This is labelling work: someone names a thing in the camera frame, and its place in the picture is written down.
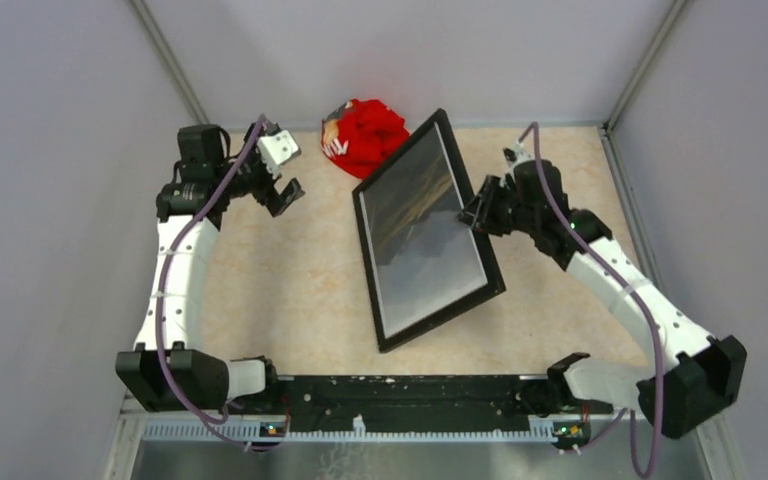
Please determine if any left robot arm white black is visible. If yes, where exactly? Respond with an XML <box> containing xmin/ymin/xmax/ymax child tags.
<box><xmin>115</xmin><ymin>118</ymin><xmax>304</xmax><ymax>414</ymax></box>

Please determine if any aluminium front rail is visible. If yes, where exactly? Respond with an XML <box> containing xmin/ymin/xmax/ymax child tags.
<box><xmin>102</xmin><ymin>374</ymin><xmax>746</xmax><ymax>480</ymax></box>

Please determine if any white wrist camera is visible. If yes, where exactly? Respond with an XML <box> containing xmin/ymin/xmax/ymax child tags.
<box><xmin>257</xmin><ymin>130</ymin><xmax>302</xmax><ymax>179</ymax></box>
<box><xmin>503</xmin><ymin>144</ymin><xmax>534</xmax><ymax>174</ymax></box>

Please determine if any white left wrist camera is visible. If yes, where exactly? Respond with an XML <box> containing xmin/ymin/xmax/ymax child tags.
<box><xmin>257</xmin><ymin>130</ymin><xmax>302</xmax><ymax>179</ymax></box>

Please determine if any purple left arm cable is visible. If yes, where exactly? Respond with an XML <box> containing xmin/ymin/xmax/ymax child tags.
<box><xmin>155</xmin><ymin>113</ymin><xmax>293</xmax><ymax>454</ymax></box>

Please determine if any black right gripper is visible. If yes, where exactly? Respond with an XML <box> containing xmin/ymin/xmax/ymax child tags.
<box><xmin>456</xmin><ymin>175</ymin><xmax>538</xmax><ymax>237</ymax></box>

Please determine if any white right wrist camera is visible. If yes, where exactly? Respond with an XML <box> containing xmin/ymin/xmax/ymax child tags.
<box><xmin>503</xmin><ymin>144</ymin><xmax>534</xmax><ymax>174</ymax></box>

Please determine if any landscape photo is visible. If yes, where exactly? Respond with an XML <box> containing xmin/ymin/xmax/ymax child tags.
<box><xmin>359</xmin><ymin>122</ymin><xmax>488</xmax><ymax>339</ymax></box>

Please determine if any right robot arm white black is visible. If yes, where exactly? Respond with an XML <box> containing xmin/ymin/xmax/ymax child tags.
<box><xmin>457</xmin><ymin>160</ymin><xmax>748</xmax><ymax>439</ymax></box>

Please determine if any wooden picture frame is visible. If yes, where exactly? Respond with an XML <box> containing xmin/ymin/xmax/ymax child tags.
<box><xmin>352</xmin><ymin>108</ymin><xmax>506</xmax><ymax>353</ymax></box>

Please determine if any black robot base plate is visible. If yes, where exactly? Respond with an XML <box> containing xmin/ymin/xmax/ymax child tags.
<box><xmin>229</xmin><ymin>375</ymin><xmax>612</xmax><ymax>433</ymax></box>

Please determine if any red crumpled cloth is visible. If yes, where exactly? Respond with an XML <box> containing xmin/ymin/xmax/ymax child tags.
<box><xmin>320</xmin><ymin>99</ymin><xmax>410</xmax><ymax>180</ymax></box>

